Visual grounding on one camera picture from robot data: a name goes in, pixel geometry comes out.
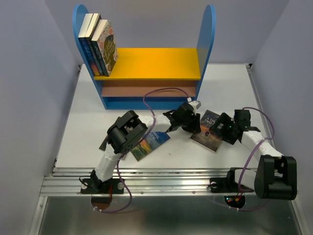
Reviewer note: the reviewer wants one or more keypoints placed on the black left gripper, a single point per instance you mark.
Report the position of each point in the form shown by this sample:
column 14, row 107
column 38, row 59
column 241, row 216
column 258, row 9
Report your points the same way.
column 194, row 127

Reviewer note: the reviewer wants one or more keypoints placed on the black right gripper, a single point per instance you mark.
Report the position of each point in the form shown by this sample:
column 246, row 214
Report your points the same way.
column 224, row 119

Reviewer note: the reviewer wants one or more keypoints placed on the A Tale of Two Cities book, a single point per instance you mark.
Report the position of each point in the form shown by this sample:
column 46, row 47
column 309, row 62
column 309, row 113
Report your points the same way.
column 206, row 137

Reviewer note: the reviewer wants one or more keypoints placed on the Little Women book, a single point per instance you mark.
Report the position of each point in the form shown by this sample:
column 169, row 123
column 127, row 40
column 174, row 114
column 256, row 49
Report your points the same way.
column 104, row 37

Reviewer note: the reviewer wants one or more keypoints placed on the Nineteen Eighty-Four book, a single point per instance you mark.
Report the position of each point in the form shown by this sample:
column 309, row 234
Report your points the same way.
column 95, row 48

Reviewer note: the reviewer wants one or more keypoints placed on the Jane Eyre book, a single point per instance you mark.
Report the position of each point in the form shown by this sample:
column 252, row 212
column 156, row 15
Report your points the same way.
column 86, row 47

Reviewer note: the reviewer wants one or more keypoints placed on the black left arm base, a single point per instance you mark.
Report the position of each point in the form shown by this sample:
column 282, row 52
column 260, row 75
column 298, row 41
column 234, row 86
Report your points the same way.
column 103, row 194

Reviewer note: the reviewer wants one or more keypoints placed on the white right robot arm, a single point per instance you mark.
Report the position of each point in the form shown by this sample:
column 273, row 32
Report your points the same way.
column 276, row 174

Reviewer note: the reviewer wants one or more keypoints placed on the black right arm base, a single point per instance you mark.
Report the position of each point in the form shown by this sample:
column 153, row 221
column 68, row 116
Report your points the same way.
column 224, row 185

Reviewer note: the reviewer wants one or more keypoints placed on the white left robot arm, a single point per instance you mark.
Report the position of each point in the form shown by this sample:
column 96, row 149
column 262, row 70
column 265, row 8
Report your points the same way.
column 129, row 129

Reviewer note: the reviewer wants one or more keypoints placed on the Animal Farm book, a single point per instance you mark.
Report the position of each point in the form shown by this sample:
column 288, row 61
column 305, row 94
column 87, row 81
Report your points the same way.
column 153, row 141

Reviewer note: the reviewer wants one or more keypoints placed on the blue and yellow bookshelf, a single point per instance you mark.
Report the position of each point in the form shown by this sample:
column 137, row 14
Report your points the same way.
column 164, row 75

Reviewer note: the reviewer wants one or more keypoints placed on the Three Days to See book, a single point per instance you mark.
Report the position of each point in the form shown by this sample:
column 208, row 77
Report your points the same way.
column 116, row 137

